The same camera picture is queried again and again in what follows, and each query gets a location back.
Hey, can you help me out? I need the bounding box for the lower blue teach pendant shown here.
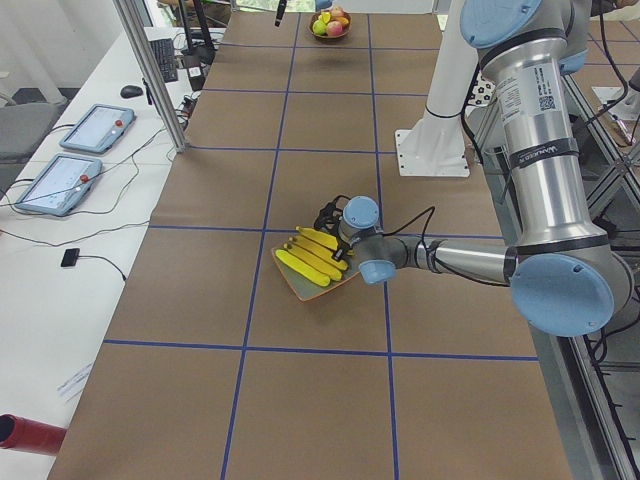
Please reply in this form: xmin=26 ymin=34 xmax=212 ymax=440
xmin=15 ymin=153 xmax=103 ymax=217

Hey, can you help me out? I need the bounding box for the small black puck device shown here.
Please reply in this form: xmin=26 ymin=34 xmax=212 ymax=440
xmin=60 ymin=248 xmax=80 ymax=268

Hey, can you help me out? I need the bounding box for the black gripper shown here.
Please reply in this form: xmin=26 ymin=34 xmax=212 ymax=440
xmin=274 ymin=0 xmax=288 ymax=26
xmin=332 ymin=235 xmax=358 ymax=261

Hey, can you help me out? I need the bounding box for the red cylinder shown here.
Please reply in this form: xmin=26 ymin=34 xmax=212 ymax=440
xmin=1 ymin=414 xmax=67 ymax=456

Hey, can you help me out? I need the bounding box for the blue teach pendant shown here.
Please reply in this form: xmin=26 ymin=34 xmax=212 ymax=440
xmin=59 ymin=104 xmax=136 ymax=154
xmin=15 ymin=153 xmax=103 ymax=217

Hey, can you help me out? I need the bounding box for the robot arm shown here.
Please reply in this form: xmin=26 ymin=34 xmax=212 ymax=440
xmin=333 ymin=1 xmax=634 ymax=337

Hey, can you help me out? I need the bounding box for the green red apple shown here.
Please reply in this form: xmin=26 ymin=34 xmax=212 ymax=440
xmin=326 ymin=17 xmax=350 ymax=38

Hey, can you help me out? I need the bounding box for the bright yellow banana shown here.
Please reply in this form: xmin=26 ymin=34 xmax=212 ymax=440
xmin=275 ymin=249 xmax=331 ymax=287

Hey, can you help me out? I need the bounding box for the grey square plate orange rim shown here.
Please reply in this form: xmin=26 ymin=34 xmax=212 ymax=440
xmin=271 ymin=247 xmax=359 ymax=302

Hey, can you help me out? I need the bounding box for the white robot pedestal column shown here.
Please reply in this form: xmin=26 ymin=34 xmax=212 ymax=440
xmin=409 ymin=0 xmax=478 ymax=139

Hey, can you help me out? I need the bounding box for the aluminium frame post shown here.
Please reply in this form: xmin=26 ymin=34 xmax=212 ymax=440
xmin=113 ymin=0 xmax=187 ymax=153

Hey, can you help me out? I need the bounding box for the upper blue teach pendant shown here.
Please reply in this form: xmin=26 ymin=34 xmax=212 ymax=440
xmin=59 ymin=104 xmax=136 ymax=154

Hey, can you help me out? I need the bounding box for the black keyboard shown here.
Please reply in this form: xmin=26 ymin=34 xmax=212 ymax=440
xmin=149 ymin=38 xmax=178 ymax=83

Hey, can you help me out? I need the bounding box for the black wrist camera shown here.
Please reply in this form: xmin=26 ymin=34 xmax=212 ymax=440
xmin=313 ymin=195 xmax=350 ymax=236

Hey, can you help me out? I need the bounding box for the black computer mouse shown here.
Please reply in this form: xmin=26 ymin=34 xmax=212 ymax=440
xmin=120 ymin=85 xmax=144 ymax=99

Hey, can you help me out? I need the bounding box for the wooden fruit basket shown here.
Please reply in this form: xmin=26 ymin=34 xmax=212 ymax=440
xmin=308 ymin=17 xmax=351 ymax=41

